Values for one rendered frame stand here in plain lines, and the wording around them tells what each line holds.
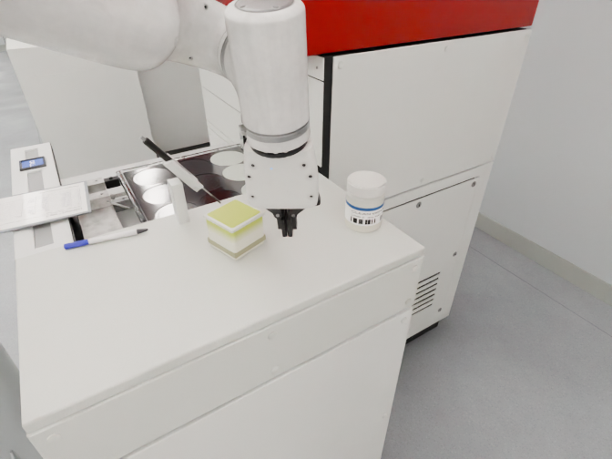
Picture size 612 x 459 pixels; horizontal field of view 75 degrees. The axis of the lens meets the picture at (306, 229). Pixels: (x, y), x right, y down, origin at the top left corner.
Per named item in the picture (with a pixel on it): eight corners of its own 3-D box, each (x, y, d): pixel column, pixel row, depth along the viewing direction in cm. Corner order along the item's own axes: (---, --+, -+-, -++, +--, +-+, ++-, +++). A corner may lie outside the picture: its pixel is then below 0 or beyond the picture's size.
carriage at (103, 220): (107, 194, 109) (104, 185, 107) (138, 269, 84) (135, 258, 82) (75, 202, 106) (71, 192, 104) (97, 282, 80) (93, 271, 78)
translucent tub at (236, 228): (239, 228, 76) (235, 197, 72) (267, 243, 72) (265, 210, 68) (207, 246, 71) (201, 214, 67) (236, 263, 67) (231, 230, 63)
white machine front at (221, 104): (212, 124, 161) (197, 12, 138) (327, 219, 104) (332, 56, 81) (205, 126, 160) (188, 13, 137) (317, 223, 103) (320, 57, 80)
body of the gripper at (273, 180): (233, 149, 49) (247, 215, 57) (316, 148, 49) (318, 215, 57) (242, 117, 55) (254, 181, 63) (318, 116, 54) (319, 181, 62)
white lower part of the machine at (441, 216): (340, 237, 238) (348, 97, 191) (446, 328, 180) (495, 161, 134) (229, 280, 207) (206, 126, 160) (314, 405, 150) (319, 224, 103)
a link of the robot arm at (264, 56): (228, 111, 52) (264, 144, 46) (204, -3, 42) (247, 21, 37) (282, 91, 55) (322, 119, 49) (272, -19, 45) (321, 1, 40)
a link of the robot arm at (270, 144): (233, 137, 48) (238, 157, 50) (308, 136, 47) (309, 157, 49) (244, 101, 53) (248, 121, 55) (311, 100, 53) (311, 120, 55)
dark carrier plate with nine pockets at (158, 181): (239, 147, 124) (239, 146, 124) (295, 195, 100) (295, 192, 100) (123, 174, 109) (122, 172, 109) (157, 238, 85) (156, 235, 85)
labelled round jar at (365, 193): (365, 209, 81) (370, 167, 76) (389, 226, 76) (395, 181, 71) (337, 219, 78) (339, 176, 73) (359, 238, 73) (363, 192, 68)
